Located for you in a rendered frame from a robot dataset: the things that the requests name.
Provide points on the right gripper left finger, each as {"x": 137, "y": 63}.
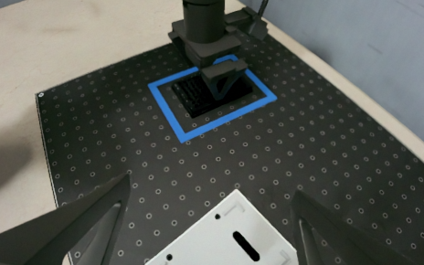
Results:
{"x": 48, "y": 238}

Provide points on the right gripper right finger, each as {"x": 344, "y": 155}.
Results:
{"x": 351, "y": 244}

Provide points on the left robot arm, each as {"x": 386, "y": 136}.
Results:
{"x": 251, "y": 27}

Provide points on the white rectangular frame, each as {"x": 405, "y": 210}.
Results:
{"x": 232, "y": 233}

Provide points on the blue rectangular tape outline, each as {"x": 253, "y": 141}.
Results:
{"x": 175, "y": 125}

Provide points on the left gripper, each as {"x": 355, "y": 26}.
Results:
{"x": 208, "y": 33}

